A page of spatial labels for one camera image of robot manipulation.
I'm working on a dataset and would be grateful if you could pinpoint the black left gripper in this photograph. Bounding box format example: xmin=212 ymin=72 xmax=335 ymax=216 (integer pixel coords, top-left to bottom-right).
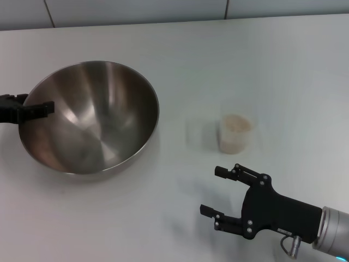
xmin=0 ymin=93 xmax=55 ymax=126

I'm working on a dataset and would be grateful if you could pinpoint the clear plastic cup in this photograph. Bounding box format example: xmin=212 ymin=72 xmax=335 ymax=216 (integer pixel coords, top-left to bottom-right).
xmin=217 ymin=99 xmax=260 ymax=156

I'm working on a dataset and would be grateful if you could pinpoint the white rice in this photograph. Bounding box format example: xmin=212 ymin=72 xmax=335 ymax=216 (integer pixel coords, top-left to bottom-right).
xmin=219 ymin=114 xmax=253 ymax=155

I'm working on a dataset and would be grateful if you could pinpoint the stainless steel mixing bowl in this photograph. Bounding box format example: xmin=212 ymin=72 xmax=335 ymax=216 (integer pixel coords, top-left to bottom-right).
xmin=18 ymin=60 xmax=160 ymax=176

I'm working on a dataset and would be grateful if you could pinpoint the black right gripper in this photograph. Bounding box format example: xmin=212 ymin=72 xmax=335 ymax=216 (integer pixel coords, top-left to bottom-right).
xmin=200 ymin=163 xmax=322 ymax=245

